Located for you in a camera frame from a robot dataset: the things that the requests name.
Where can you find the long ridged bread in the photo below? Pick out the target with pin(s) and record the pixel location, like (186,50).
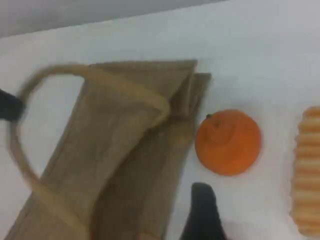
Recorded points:
(307,170)

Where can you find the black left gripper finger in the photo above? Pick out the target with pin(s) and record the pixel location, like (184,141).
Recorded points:
(10,107)

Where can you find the orange tangerine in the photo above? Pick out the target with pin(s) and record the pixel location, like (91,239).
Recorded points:
(228,142)

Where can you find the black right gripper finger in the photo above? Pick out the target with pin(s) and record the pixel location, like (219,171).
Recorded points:
(203,215)

